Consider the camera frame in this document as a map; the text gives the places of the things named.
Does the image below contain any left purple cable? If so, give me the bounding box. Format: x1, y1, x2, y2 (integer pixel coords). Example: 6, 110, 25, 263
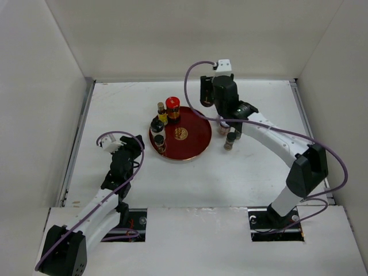
33, 131, 145, 273

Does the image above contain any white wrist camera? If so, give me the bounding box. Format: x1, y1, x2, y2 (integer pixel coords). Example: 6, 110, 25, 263
97, 136, 122, 154
213, 59, 232, 76

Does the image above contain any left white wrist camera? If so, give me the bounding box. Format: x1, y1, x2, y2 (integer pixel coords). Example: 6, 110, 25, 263
97, 136, 122, 154

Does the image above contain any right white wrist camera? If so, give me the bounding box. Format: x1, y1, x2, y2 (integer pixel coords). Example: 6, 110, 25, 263
213, 59, 232, 76

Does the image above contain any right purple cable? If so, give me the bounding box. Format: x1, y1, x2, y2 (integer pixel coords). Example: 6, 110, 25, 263
183, 60, 349, 235

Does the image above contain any clear bottle black pump cap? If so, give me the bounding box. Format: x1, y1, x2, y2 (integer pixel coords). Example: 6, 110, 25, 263
150, 118, 166, 140

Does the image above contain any red lid chili sauce jar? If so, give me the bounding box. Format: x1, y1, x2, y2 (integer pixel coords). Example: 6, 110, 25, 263
165, 96, 181, 124

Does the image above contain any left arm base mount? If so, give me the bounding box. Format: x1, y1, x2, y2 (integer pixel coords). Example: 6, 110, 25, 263
102, 209, 148, 243

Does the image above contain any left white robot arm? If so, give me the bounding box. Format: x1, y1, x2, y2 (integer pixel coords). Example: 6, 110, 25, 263
34, 131, 145, 275

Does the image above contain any round red tray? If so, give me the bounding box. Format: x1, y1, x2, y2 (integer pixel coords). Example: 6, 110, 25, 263
159, 106, 212, 161

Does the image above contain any brown spice bottle front right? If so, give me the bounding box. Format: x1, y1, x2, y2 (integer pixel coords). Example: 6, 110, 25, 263
224, 132, 237, 151

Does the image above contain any small black cap spice jar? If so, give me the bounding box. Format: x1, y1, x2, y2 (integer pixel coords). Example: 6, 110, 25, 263
154, 135, 166, 154

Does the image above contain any black cap spice bottle right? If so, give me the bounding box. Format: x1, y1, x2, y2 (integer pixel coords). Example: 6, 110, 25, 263
234, 129, 242, 140

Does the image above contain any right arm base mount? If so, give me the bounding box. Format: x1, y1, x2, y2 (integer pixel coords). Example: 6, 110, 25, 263
248, 208, 304, 242

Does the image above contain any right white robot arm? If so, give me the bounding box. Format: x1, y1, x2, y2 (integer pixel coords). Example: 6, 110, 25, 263
200, 75, 328, 228

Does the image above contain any small yellow label oil bottle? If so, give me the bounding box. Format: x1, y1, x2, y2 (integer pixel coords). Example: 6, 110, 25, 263
157, 102, 168, 126

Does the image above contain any purple cable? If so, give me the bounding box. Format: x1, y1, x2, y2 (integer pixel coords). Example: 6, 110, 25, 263
33, 131, 145, 273
183, 60, 349, 235

